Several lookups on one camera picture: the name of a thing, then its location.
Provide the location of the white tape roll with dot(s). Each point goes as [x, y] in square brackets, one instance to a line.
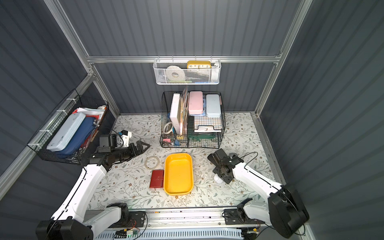
[175, 74]

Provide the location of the metal base rail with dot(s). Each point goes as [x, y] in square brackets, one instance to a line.
[216, 223]

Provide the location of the navy blue pouch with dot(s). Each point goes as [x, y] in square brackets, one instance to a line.
[83, 132]

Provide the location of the light blue pencil case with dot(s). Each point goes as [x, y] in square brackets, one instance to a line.
[213, 106]

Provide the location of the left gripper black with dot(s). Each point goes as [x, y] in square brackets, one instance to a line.
[132, 150]

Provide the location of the black wall wire basket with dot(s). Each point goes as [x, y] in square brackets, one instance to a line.
[91, 107]

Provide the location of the white book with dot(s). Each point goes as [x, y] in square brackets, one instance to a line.
[175, 112]

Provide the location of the yellow storage box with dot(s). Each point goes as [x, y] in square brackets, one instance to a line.
[179, 174]

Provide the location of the white case in basket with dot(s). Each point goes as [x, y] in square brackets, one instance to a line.
[66, 132]

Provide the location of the white paper stack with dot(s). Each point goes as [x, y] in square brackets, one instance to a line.
[207, 129]

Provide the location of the black wire desk organizer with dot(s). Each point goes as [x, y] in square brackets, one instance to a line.
[181, 141]

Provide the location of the green cloth bag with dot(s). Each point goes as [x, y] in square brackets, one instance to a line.
[201, 138]

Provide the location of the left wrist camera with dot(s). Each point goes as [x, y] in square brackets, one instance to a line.
[117, 140]

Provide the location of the yellow clock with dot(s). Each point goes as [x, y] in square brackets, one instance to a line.
[195, 64]

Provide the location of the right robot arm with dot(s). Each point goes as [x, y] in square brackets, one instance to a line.
[283, 209]

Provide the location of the white computer mouse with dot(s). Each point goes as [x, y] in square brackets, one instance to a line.
[218, 179]

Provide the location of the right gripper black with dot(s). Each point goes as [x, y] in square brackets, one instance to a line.
[220, 160]

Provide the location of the tape roll in organizer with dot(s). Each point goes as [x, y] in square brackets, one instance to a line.
[168, 128]

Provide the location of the white hanging mesh basket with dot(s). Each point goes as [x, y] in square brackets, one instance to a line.
[193, 76]

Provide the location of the pink pencil case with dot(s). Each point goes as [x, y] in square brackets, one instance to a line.
[196, 103]

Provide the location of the red wallet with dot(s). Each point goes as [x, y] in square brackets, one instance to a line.
[157, 179]

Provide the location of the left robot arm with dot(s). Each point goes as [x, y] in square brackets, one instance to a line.
[68, 222]

